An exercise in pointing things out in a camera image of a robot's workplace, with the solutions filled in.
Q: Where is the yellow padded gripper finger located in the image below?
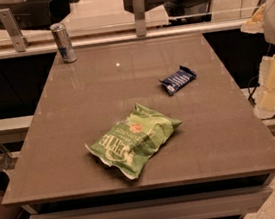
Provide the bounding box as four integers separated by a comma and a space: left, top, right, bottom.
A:
241, 4, 265, 34
253, 54, 275, 119

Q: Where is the green jalapeno chip bag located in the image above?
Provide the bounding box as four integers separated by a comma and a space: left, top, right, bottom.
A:
85, 103, 182, 180

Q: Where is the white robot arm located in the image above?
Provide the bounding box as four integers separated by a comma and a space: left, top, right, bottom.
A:
241, 0, 275, 119

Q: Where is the silver blue redbull can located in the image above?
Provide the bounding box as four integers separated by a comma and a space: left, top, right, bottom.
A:
50, 23, 76, 63

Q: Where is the blue snack bar wrapper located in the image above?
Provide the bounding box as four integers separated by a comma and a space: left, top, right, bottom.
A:
160, 65, 197, 96

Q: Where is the black box behind glass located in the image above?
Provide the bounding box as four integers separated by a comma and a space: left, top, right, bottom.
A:
0, 0, 71, 30

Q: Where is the black cable on floor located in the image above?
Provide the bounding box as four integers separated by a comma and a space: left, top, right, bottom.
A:
244, 74, 265, 105

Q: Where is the middle metal railing bracket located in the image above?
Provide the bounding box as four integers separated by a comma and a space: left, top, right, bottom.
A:
132, 0, 147, 37

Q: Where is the left metal railing bracket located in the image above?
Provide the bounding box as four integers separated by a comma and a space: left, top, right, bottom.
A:
0, 8, 28, 53

